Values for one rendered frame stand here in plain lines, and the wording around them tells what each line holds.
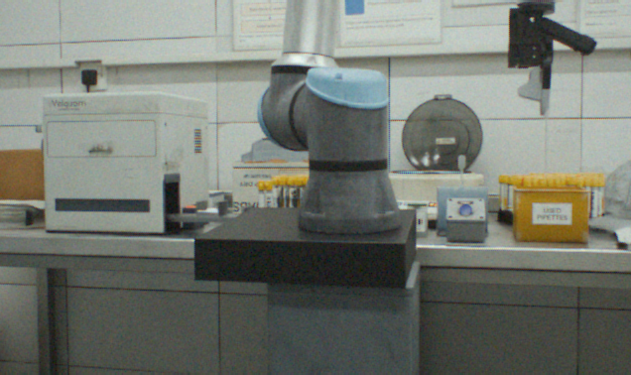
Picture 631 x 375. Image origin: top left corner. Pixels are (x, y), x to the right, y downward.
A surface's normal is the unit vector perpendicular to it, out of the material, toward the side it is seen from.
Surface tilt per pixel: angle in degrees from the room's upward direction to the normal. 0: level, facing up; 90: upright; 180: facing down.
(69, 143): 90
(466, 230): 120
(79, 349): 90
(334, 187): 76
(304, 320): 90
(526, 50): 90
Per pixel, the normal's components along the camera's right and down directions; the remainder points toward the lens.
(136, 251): -0.21, 0.05
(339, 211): -0.24, -0.19
